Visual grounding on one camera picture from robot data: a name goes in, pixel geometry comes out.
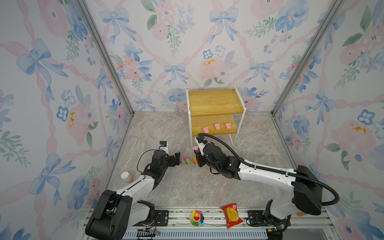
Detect pink green toy car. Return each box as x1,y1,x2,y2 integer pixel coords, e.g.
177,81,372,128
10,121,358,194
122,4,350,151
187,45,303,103
185,157,192,165

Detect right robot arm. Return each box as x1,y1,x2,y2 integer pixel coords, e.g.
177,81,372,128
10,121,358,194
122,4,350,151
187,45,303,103
193,143,340,231

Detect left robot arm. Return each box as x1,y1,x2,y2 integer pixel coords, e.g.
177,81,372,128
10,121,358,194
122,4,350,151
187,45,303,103
85,147,181,240

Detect white cap bottle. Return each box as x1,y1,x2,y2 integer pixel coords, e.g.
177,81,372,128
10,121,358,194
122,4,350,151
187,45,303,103
121,172,134,183

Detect red snack bag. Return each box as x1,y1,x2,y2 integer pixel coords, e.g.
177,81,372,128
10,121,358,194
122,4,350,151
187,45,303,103
222,203,243,229

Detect rainbow smiling flower toy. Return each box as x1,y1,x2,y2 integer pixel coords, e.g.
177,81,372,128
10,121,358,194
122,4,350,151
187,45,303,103
190,210,205,227

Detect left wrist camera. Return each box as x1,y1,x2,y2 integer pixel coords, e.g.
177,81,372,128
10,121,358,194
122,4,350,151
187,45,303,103
159,141,169,156

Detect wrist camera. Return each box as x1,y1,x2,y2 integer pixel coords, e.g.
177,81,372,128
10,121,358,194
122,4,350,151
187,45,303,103
159,141,169,156
195,135,208,156

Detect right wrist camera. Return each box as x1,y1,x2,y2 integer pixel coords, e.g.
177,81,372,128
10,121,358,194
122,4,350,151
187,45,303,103
195,135,208,156

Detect wooden two-tier shelf white frame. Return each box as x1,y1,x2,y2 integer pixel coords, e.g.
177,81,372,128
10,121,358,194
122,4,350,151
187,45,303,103
186,87,247,146

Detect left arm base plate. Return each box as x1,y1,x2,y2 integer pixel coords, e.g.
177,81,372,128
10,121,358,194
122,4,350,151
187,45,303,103
135,210,170,227

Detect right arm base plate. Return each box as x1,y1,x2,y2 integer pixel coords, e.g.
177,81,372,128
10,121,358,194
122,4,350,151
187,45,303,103
247,209,291,227

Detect aluminium front rail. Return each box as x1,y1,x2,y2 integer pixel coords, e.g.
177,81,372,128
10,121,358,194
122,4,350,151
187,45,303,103
78,206,337,240

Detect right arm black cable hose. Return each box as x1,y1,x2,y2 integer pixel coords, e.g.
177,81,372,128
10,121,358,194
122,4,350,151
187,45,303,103
196,133,340,207

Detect left aluminium corner post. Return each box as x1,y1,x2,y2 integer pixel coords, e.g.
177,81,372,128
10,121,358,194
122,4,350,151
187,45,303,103
74,0,134,117

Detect aluminium corner post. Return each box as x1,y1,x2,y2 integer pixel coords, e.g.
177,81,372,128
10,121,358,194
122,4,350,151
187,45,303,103
271,0,345,117
74,0,134,117

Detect right aluminium corner post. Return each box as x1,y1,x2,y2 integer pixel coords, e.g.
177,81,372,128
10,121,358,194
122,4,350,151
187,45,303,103
271,0,345,117

